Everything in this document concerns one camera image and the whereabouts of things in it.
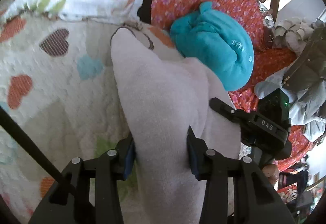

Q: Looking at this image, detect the pale pink knit sweater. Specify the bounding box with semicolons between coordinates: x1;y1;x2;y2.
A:
111;28;240;223

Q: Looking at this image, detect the bare right hand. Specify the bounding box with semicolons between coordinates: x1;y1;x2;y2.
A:
262;164;280;185

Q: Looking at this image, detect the grey green jacket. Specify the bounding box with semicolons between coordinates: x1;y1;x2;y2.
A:
254;18;325;142

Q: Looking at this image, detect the teal plush towel bundle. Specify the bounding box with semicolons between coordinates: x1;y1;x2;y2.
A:
170;1;254;91

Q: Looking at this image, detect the quilted heart pattern bedspread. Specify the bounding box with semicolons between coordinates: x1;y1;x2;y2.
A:
1;14;149;223

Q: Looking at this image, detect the red floral blanket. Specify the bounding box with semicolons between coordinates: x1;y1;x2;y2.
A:
150;0;296;111

